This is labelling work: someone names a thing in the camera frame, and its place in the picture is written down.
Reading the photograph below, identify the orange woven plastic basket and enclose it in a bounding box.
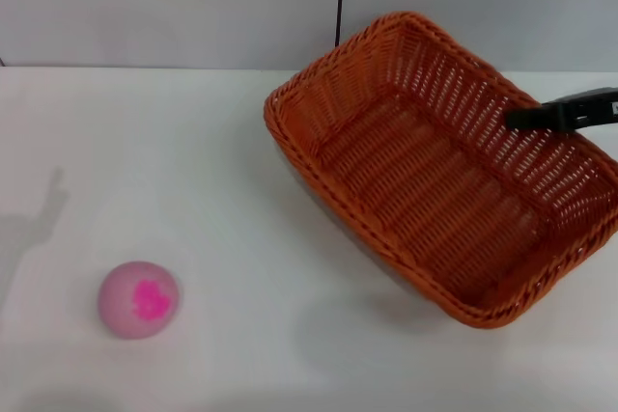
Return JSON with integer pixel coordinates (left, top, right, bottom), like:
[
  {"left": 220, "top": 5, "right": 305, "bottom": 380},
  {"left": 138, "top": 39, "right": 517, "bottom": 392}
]
[{"left": 263, "top": 11, "right": 618, "bottom": 331}]

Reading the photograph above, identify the pink ball with magenta patch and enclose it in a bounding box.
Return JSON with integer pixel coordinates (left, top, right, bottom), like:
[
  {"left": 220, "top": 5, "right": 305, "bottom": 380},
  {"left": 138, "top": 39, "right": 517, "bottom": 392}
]
[{"left": 97, "top": 260, "right": 181, "bottom": 342}]

